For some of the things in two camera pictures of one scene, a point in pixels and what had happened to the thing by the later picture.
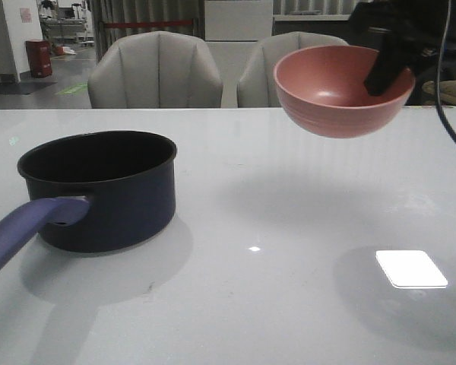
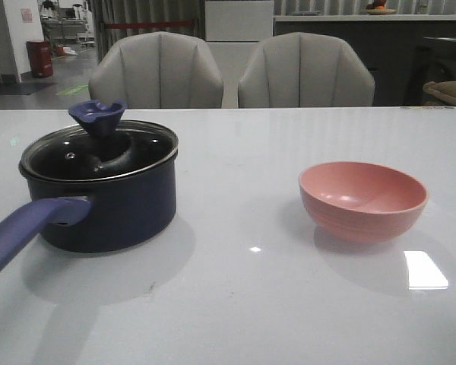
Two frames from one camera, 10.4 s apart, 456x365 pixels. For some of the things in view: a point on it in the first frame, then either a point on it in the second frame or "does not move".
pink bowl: x=323 y=90 to x=362 y=202
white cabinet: x=233 y=30 does not move
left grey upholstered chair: x=156 y=70 does not move
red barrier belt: x=147 y=23 does not move
